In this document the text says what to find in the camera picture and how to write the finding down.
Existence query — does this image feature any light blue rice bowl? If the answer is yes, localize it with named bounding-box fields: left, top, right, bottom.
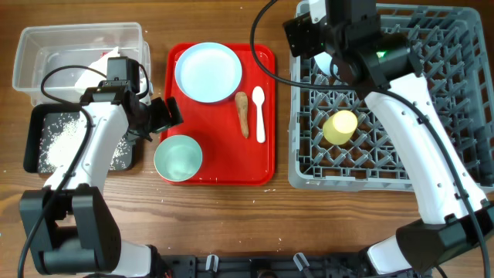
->
left=313, top=53, right=338, bottom=76

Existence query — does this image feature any light green bowl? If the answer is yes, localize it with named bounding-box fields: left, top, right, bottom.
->
left=154, top=135, right=203, bottom=182

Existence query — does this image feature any large light blue plate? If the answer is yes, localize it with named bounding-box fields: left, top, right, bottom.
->
left=174, top=42, right=242, bottom=103

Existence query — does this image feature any white plastic spoon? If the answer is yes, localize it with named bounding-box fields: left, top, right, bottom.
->
left=252, top=86, right=266, bottom=143

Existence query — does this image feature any white napkin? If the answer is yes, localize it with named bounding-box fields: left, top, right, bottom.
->
left=74, top=46, right=120, bottom=94

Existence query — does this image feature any brown carrot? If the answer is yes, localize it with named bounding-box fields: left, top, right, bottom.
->
left=235, top=91, right=249, bottom=138

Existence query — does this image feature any yellow plastic cup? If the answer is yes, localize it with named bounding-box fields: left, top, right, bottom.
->
left=323, top=110, right=358, bottom=145

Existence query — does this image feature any white rice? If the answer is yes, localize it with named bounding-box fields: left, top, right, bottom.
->
left=37, top=112, right=134, bottom=174

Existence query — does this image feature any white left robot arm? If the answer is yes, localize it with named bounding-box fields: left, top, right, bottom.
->
left=17, top=56, right=183, bottom=277

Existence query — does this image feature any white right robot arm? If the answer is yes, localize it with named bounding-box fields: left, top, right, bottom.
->
left=283, top=1, right=493, bottom=275

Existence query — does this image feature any grey dishwasher rack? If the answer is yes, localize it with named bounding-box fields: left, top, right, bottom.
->
left=289, top=4, right=493, bottom=193

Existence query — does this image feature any black waste tray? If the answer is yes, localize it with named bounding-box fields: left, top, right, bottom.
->
left=22, top=102, right=137, bottom=175

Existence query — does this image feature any red plastic tray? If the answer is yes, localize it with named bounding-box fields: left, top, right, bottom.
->
left=160, top=42, right=276, bottom=186

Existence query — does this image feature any clear plastic bin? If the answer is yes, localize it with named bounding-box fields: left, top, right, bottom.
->
left=12, top=22, right=151, bottom=106

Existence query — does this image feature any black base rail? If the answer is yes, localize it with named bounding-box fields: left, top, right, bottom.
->
left=154, top=250, right=425, bottom=278

